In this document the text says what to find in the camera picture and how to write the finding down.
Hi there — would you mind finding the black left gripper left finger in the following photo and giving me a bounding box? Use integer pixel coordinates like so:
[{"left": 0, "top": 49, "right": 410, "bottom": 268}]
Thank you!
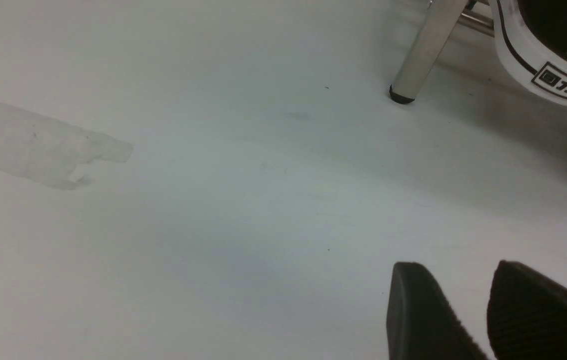
[{"left": 386, "top": 261, "right": 488, "bottom": 360}]

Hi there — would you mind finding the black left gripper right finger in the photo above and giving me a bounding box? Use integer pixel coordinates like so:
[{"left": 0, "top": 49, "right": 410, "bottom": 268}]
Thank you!
[{"left": 486, "top": 260, "right": 567, "bottom": 360}]

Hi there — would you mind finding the stainless steel shoe rack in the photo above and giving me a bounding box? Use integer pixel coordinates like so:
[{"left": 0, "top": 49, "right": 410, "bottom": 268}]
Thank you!
[{"left": 389, "top": 0, "right": 495, "bottom": 105}]

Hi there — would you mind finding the black canvas sneaker far left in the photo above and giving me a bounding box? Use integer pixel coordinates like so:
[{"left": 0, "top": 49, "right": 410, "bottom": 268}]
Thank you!
[{"left": 489, "top": 0, "right": 567, "bottom": 106}]

